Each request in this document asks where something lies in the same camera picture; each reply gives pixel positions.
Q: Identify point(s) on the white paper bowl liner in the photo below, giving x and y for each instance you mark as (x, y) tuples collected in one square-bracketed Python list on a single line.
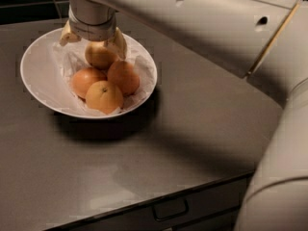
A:
[(71, 58)]

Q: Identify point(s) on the large white bowl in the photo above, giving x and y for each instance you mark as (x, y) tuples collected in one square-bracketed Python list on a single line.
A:
[(40, 75)]

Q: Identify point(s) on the orange at right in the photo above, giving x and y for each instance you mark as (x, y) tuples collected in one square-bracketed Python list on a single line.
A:
[(123, 74)]

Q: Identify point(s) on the yellowish orange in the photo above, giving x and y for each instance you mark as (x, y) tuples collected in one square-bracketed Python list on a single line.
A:
[(97, 55)]

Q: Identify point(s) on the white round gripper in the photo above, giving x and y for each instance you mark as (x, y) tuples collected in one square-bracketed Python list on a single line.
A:
[(90, 30)]

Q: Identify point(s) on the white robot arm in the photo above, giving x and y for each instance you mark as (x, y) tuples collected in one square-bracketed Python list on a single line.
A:
[(263, 41)]

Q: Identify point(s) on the orange at front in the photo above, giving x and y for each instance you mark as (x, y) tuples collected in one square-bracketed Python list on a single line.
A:
[(105, 97)]

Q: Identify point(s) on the dark drawer front with handle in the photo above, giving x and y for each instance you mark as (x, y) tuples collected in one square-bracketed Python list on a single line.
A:
[(209, 207)]

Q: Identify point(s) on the orange at left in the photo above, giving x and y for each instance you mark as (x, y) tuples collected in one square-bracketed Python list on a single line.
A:
[(84, 78)]

